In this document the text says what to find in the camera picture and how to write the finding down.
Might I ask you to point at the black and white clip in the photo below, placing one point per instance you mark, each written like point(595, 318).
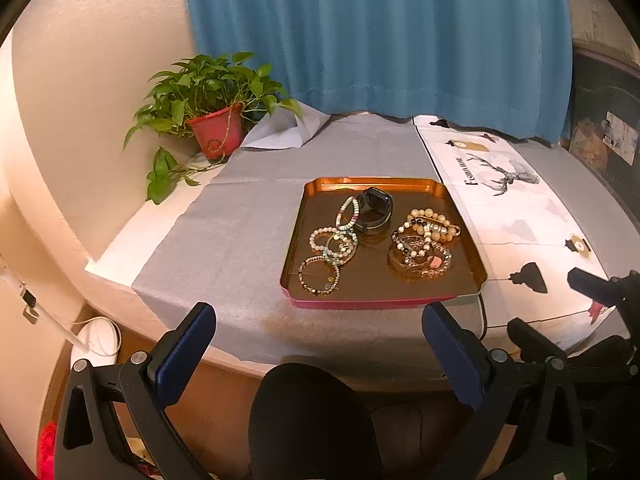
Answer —
point(31, 302)

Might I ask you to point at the black chair back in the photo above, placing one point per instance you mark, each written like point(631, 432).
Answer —
point(310, 420)

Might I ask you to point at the copper metal tray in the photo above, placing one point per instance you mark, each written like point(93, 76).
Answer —
point(370, 280)

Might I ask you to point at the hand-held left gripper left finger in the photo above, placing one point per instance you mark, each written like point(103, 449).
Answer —
point(185, 355)

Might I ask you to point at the blue curtain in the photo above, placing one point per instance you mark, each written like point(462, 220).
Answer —
point(375, 35)

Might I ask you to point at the green pothos plant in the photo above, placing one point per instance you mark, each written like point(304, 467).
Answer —
point(210, 80)

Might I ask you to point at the red plastic flower pot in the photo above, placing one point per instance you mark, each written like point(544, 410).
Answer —
point(215, 132)

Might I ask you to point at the red patterned bag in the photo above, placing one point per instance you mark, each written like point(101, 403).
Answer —
point(47, 450)

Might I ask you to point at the black smartwatch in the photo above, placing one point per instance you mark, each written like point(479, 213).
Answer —
point(376, 199)

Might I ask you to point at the beige cushion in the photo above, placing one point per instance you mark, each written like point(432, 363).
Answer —
point(600, 15)

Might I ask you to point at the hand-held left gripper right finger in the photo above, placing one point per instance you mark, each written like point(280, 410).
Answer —
point(452, 355)

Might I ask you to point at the grey and white printed tablecloth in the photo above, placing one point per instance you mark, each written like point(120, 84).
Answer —
point(225, 250)

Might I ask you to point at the dark decorated cabinet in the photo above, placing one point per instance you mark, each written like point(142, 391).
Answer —
point(590, 110)

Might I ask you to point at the white rounded floor object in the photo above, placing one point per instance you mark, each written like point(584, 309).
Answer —
point(97, 340)

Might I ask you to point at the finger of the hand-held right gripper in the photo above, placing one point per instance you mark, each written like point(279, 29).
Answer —
point(590, 285)
point(530, 337)

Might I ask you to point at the white printed sticker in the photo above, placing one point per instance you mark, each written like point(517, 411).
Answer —
point(620, 135)

